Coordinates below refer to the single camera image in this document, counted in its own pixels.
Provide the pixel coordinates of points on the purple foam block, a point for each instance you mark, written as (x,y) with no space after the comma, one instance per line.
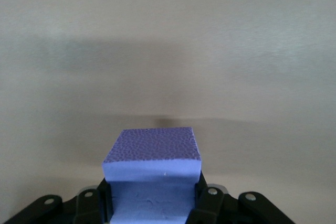
(153,150)

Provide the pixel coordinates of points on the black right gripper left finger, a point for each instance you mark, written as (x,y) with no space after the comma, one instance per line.
(86,203)

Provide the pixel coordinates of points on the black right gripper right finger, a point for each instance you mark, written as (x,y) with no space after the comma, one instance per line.
(210,203)

